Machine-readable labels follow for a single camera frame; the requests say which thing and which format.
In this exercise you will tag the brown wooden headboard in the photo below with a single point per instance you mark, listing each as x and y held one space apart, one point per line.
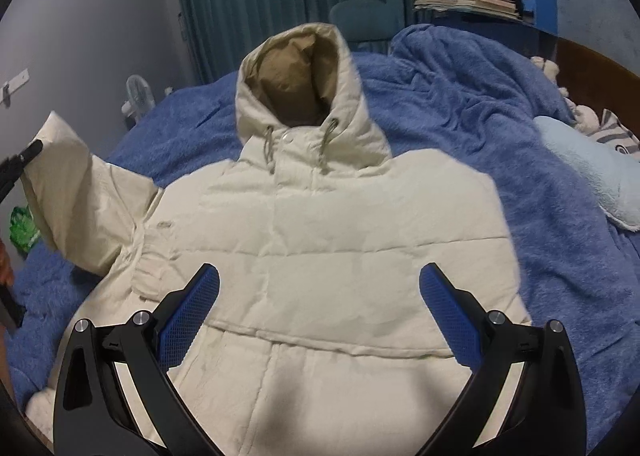
595 66

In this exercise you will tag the light blue pillow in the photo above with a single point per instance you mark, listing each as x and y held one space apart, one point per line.
595 166

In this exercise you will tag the white wall bracket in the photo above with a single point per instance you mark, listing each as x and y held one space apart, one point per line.
14 84

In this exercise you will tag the striped plush toy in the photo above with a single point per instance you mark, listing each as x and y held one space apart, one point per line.
620 136

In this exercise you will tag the blue fleece blanket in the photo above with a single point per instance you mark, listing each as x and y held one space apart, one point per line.
450 101

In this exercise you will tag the white plush toy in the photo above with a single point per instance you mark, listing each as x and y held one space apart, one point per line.
547 67

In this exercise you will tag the green plastic bag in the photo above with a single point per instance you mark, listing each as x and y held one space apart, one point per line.
24 231

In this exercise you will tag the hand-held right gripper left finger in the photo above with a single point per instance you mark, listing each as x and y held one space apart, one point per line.
192 316

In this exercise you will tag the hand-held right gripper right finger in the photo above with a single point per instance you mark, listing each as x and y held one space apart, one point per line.
447 316

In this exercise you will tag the blue bookshelf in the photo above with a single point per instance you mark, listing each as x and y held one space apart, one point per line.
545 4

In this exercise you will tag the teal chair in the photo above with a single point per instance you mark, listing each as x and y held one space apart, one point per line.
357 19

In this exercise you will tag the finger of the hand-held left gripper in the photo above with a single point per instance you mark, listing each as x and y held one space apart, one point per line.
20 160

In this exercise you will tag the person's left hand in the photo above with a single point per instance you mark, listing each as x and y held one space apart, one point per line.
4 263

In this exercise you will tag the small white fan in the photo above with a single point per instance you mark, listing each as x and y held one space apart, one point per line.
134 96

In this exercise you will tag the cream hooded puffer jacket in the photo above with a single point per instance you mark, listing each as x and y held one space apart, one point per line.
320 236

